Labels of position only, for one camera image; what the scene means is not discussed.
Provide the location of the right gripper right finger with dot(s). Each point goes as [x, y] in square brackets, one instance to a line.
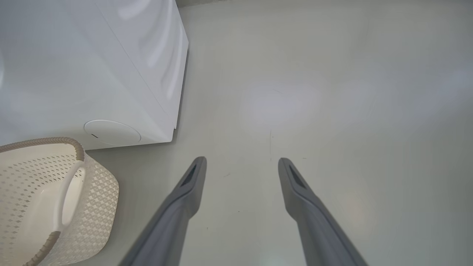
[317, 225]

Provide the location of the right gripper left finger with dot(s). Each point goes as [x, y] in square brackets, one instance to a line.
[173, 221]

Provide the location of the cream perforated laundry basket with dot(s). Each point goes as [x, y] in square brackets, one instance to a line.
[92, 207]

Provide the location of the white front-load washing machine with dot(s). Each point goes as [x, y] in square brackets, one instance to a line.
[74, 66]

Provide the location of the round washer filter cover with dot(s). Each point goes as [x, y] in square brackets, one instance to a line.
[112, 132]

